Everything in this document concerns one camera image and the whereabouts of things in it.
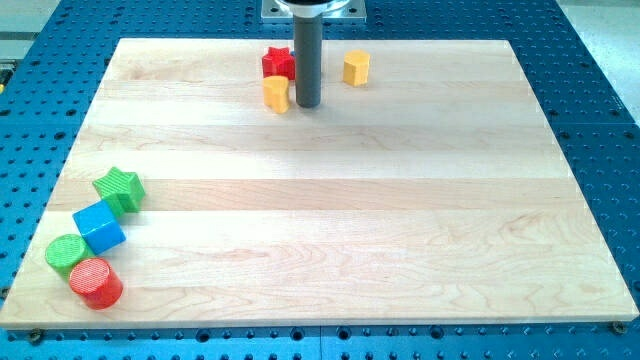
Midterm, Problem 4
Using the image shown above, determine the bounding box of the silver robot flange plate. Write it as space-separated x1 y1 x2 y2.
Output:
257 0 367 24

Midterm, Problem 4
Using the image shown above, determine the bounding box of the light wooden board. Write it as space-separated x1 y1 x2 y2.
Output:
1 38 638 329

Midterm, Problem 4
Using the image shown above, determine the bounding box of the yellow heart block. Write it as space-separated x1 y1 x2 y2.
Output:
262 75 290 114

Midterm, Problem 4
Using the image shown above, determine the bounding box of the green cylinder block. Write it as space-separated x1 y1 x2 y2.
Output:
45 234 94 281

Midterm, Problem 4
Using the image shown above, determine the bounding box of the yellow hexagon block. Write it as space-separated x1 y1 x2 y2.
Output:
343 49 371 87

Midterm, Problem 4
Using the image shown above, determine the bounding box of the red star block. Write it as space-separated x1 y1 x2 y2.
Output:
261 47 296 80

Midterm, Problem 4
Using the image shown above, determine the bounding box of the blue cube block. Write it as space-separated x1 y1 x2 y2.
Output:
72 200 126 255

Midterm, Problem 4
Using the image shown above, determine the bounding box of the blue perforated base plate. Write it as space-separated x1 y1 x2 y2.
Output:
1 1 639 359

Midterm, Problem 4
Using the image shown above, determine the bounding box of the green star block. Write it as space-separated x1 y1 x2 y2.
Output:
92 167 146 217

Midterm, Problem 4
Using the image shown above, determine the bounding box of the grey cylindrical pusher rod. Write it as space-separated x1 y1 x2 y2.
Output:
293 16 322 108

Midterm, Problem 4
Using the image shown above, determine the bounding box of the red cylinder block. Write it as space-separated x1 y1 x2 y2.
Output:
69 257 123 310

